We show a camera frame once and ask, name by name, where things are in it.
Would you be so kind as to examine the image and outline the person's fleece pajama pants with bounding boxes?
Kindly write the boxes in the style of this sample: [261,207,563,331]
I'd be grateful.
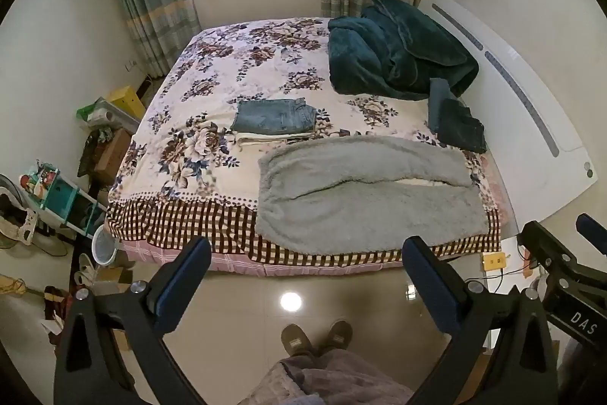
[242,348,418,405]

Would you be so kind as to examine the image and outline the yellow box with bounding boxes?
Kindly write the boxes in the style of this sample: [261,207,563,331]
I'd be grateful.
[108,85,147,121]

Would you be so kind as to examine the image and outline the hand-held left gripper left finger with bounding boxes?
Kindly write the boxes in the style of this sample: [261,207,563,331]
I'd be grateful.
[53,236,212,405]

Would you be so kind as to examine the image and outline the grey fleece pants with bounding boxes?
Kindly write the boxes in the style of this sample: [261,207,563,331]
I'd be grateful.
[255,136,489,255]

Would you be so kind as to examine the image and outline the person's left slipper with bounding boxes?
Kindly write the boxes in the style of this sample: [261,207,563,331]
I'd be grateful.
[281,323,315,358]

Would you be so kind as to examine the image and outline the person's slipper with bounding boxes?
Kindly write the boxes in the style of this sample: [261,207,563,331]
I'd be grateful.
[325,320,354,356]
[281,323,315,358]

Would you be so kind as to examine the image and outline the folded blue jeans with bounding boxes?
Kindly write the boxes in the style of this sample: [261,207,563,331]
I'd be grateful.
[231,98,318,135]

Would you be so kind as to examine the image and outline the dark teal fleece blanket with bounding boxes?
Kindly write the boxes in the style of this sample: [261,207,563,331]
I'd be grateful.
[327,0,480,101]

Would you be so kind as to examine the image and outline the person's right slipper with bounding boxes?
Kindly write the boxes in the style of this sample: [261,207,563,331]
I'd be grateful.
[325,320,354,356]

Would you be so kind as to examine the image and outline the pair of white shoes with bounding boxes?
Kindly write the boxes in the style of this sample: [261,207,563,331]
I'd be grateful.
[73,253,98,287]

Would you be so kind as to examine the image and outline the white headboard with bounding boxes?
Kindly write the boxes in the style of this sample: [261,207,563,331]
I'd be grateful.
[417,0,599,221]

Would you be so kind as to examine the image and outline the white trash bin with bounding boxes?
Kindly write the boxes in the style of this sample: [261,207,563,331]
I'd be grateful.
[91,225,119,267]

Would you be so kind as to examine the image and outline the yellow power socket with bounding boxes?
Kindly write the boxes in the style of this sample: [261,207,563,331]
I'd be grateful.
[482,252,508,271]

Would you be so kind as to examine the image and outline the straw broom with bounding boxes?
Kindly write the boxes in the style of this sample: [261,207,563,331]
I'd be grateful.
[0,274,30,296]

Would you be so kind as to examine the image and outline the bed with floral sheet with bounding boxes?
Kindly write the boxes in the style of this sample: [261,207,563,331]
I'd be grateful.
[105,17,503,277]

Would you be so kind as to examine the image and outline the teal storage shelf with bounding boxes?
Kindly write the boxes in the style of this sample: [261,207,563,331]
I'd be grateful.
[19,161,107,240]

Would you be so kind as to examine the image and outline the folded beige pants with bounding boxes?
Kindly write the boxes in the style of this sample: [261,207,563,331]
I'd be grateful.
[232,131,315,146]

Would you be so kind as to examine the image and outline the folded grey-blue garment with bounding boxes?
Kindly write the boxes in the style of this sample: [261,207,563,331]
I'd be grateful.
[428,77,453,134]

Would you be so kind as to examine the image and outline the cardboard box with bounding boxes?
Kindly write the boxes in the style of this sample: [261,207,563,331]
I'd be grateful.
[93,129,134,185]

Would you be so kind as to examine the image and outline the green and white plastic bag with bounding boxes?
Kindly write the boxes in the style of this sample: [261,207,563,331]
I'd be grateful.
[76,96,138,131]

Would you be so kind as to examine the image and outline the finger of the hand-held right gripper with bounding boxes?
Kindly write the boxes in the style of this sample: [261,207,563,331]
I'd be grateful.
[575,213,607,255]
[517,221,577,274]

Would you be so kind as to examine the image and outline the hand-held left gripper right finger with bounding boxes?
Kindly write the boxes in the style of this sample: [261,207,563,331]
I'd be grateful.
[402,236,560,405]

